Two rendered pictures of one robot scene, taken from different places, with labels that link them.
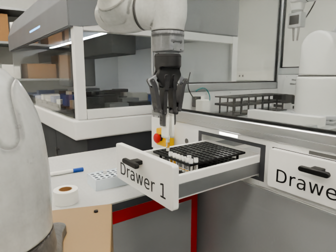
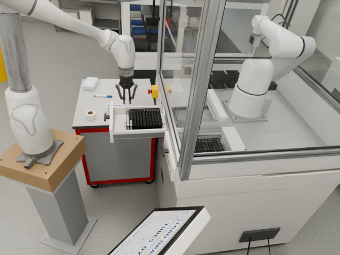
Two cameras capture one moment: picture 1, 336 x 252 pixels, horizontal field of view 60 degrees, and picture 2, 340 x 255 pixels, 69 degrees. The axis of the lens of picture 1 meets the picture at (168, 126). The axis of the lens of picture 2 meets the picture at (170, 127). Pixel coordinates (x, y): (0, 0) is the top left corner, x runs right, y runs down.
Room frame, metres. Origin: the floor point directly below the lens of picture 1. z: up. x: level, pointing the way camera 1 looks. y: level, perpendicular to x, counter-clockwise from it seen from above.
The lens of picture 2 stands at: (-0.20, -0.74, 1.89)
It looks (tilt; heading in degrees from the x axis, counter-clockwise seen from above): 40 degrees down; 23
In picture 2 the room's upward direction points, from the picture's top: 6 degrees clockwise
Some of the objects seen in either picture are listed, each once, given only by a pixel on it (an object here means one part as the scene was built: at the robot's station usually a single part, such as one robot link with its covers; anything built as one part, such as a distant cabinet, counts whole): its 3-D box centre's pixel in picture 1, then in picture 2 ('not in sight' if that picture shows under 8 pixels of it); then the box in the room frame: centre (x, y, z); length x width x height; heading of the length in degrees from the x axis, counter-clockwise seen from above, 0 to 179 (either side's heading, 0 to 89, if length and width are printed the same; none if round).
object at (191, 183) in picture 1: (200, 162); (144, 121); (0.88, -0.10, 0.86); 0.40 x 0.26 x 0.06; 126
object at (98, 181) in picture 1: (108, 178); (115, 109); (0.96, 0.20, 0.78); 0.12 x 0.08 x 0.04; 124
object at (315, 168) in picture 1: (316, 170); (165, 151); (0.67, -0.36, 0.91); 0.07 x 0.04 x 0.01; 36
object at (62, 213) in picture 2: not in sight; (59, 202); (0.35, 0.23, 0.38); 0.30 x 0.30 x 0.76; 10
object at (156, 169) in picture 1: (143, 172); (112, 121); (0.75, 0.07, 0.87); 0.29 x 0.02 x 0.11; 36
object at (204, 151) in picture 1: (198, 161); (143, 120); (0.87, -0.10, 0.87); 0.22 x 0.18 x 0.06; 126
